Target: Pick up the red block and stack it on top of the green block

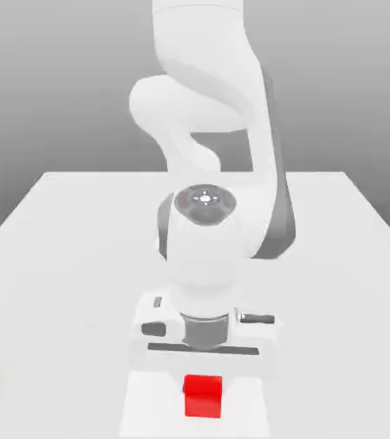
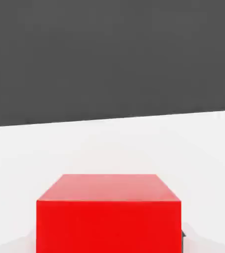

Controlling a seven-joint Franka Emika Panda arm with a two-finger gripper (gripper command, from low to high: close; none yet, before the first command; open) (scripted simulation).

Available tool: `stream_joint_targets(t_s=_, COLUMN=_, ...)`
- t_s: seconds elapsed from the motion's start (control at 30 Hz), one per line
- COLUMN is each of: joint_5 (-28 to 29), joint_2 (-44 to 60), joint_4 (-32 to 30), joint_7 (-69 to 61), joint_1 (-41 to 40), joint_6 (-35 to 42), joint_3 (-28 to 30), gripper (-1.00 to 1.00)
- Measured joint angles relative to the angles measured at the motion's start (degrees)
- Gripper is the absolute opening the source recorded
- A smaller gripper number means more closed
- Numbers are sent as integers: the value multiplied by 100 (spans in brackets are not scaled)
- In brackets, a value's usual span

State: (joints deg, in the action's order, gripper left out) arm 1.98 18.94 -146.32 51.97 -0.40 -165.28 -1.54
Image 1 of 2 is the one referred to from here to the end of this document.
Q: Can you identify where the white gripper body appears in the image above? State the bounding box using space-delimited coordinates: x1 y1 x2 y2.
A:
128 329 282 381

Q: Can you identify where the small red cube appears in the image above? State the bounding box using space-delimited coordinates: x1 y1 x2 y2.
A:
182 374 224 420

